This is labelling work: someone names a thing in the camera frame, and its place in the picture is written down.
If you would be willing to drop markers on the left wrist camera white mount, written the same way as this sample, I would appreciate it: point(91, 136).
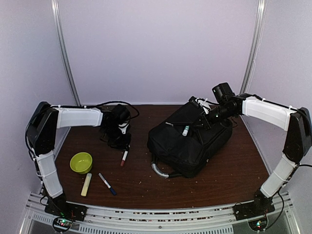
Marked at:
point(123, 127)

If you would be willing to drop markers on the left aluminium corner post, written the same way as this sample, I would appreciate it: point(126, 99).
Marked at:
point(64, 54)

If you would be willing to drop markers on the black student bag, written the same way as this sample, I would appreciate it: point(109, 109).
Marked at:
point(175, 155)

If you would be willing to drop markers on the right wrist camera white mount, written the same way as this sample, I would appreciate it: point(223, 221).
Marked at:
point(200, 103)

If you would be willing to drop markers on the aluminium corner post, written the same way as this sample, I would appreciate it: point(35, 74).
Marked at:
point(64, 54)
point(255, 45)

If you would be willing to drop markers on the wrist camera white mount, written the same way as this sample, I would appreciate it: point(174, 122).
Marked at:
point(123, 127)
point(200, 103)

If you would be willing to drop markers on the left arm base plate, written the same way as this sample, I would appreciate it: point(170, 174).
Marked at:
point(70, 211)

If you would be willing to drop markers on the white blue pen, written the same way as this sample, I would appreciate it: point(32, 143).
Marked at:
point(107, 184)

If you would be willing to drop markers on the green white glue stick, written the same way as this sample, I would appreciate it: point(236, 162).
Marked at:
point(185, 131)

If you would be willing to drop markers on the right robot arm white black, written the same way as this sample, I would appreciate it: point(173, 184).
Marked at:
point(295, 121)

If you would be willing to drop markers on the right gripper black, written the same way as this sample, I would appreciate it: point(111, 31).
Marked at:
point(206, 123)

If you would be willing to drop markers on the white marker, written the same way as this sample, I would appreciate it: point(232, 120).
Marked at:
point(124, 156)

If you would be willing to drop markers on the green plastic bowl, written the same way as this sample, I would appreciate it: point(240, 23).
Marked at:
point(81, 163)

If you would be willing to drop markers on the right aluminium corner post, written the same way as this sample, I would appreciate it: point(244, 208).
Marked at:
point(255, 45)

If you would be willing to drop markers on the yellow highlighter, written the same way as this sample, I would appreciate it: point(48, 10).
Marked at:
point(86, 184)

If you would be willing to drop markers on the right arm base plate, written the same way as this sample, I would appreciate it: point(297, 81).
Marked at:
point(249, 210)

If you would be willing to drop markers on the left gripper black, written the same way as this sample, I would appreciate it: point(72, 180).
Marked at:
point(121, 146)

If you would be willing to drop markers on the aluminium front rail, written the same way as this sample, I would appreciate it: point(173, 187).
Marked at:
point(205, 220)

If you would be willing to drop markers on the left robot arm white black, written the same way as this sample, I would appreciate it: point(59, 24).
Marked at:
point(40, 135)

